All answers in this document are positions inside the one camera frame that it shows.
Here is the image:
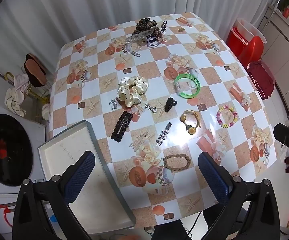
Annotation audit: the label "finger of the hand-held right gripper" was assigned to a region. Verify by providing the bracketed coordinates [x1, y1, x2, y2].
[273, 123, 289, 151]

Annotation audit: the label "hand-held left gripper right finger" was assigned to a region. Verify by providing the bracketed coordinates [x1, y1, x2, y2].
[198, 151, 281, 240]

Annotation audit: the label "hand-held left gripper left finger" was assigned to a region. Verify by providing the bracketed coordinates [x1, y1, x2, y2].
[13, 151, 96, 240]

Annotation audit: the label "grey rectangular tray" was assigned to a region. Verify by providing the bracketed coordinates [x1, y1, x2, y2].
[37, 120, 137, 235]

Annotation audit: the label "yellow beaded hair tie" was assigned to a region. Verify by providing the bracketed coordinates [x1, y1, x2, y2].
[180, 109, 202, 135]

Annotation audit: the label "pastel bead bracelet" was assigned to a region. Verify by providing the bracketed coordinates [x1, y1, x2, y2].
[217, 106, 238, 128]

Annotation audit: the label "black beaded snap clip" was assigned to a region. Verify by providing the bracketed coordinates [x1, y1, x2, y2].
[111, 112, 133, 143]

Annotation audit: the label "silver star hair clip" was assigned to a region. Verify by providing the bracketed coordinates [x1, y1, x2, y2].
[156, 122, 172, 147]

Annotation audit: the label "green translucent bangle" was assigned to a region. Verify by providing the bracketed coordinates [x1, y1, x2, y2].
[174, 73, 200, 98]

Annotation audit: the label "silver charm pendant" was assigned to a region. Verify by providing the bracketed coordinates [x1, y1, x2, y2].
[144, 103, 158, 113]

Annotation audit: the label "cream polka dot scrunchie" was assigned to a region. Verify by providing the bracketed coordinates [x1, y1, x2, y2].
[117, 76, 149, 105]

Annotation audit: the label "dark red cloth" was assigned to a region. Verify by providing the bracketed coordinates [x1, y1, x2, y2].
[247, 60, 275, 100]

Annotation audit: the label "white cabinet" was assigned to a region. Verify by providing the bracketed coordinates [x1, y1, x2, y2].
[257, 4, 289, 118]

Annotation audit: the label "thin beige hair pins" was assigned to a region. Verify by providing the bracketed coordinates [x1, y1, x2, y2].
[129, 131, 151, 148]

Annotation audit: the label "white washing machine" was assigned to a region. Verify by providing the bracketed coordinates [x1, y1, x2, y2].
[0, 97, 47, 240]

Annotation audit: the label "red plastic lid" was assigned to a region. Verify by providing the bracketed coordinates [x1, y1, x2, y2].
[240, 36, 264, 67]

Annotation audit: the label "small black hair claw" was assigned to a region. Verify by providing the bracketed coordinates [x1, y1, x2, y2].
[164, 97, 179, 113]

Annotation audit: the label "red plastic bucket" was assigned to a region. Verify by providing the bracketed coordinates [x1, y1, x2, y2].
[226, 26, 250, 58]

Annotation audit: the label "white plastic basin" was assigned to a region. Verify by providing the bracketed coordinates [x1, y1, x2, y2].
[236, 17, 267, 44]

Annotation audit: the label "beige cloth bag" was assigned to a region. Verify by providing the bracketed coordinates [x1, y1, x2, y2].
[4, 72, 32, 117]

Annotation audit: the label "brown slipper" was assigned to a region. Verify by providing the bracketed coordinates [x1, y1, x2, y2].
[22, 53, 45, 68]
[24, 59, 47, 87]

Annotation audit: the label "checkered printed tablecloth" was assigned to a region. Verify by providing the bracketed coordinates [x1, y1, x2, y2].
[46, 12, 277, 228]

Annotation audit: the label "clear large hair claw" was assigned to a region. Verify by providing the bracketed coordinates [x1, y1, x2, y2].
[126, 31, 151, 47]

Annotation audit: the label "leopard print hair claw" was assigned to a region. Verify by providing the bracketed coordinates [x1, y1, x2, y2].
[132, 17, 158, 37]

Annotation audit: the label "white curtain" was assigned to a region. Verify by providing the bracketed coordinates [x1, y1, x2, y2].
[0, 0, 282, 70]

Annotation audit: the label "brown braided bracelet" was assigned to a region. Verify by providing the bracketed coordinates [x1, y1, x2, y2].
[163, 154, 191, 170]

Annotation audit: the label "black cable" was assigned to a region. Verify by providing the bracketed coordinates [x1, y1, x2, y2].
[185, 211, 205, 239]

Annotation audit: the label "red handled tool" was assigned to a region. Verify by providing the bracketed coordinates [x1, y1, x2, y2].
[0, 204, 17, 228]

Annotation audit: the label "purple hair ties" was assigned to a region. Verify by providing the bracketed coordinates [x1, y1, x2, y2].
[146, 36, 161, 48]

